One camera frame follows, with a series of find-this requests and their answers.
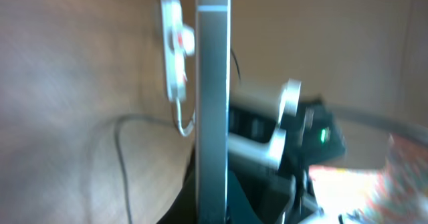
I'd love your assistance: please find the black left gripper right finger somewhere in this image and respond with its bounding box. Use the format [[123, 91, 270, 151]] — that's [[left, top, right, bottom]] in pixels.
[[227, 171, 262, 224]]

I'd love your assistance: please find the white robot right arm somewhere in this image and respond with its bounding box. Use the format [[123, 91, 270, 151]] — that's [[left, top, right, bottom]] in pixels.
[[227, 99, 427, 223]]

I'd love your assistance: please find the white power strip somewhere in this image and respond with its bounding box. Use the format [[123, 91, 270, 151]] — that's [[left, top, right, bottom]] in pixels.
[[160, 0, 195, 102]]

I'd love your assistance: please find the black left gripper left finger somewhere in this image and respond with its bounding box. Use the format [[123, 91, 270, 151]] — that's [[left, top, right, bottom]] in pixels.
[[157, 148, 197, 224]]

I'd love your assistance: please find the smartphone with teal screen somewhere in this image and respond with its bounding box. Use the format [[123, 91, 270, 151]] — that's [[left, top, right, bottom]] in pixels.
[[195, 0, 231, 223]]

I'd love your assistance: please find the white power strip cord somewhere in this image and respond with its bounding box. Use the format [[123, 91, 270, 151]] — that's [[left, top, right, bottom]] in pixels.
[[174, 97, 197, 138]]

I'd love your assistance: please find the black charger cable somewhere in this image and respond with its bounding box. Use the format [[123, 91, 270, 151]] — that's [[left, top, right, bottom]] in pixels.
[[114, 48, 242, 224]]

